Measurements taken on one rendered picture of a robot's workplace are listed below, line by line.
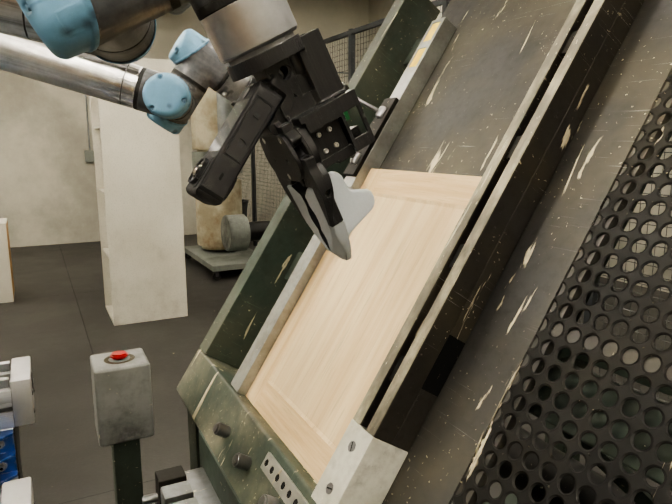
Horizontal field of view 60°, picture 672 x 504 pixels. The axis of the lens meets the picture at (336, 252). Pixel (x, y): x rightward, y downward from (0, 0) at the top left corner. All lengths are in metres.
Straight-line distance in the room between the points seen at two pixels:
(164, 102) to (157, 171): 3.77
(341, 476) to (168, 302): 4.21
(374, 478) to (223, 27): 0.61
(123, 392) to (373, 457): 0.73
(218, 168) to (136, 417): 1.02
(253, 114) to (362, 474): 0.53
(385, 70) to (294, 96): 1.08
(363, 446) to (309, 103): 0.49
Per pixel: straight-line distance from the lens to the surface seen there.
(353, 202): 0.56
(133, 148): 4.79
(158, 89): 1.06
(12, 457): 1.29
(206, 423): 1.34
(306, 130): 0.52
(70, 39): 0.52
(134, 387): 1.43
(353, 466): 0.85
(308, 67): 0.54
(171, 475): 1.30
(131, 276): 4.89
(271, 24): 0.51
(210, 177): 0.50
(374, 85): 1.60
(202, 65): 1.21
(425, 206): 1.08
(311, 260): 1.27
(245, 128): 0.51
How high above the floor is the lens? 1.42
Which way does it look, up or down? 11 degrees down
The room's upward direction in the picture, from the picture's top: straight up
